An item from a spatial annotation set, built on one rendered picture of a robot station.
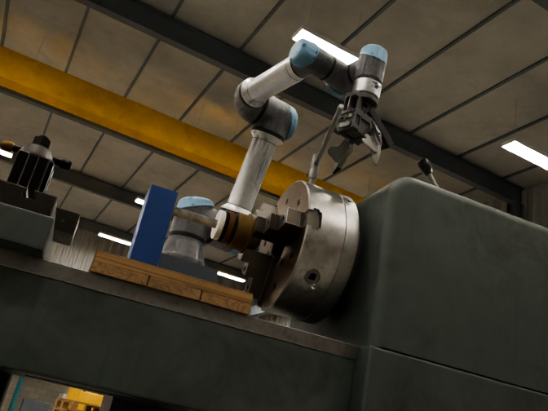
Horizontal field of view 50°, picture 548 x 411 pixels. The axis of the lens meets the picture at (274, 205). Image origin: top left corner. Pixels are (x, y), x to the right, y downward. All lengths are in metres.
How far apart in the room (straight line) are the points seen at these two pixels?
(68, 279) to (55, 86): 11.32
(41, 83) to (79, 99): 0.73
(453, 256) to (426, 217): 0.10
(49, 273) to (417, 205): 0.75
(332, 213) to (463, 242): 0.30
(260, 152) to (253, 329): 0.92
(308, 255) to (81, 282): 0.45
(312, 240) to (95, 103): 11.24
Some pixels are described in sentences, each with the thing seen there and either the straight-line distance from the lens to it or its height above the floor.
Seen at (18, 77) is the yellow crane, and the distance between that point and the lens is 12.33.
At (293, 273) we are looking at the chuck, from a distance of 1.24.
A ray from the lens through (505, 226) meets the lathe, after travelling 1.45.
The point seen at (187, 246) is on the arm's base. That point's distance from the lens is 1.81.
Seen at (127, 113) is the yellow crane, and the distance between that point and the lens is 12.43.
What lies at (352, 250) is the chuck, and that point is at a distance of 1.27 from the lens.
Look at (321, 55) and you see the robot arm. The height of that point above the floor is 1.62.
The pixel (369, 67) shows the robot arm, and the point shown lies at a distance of 1.60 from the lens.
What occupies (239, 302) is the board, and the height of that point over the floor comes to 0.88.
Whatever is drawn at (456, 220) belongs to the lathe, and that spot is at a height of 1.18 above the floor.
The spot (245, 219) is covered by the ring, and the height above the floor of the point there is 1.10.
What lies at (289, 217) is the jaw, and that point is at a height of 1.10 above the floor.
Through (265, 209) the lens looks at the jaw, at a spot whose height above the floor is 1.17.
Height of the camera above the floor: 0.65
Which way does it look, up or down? 22 degrees up
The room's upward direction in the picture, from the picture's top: 12 degrees clockwise
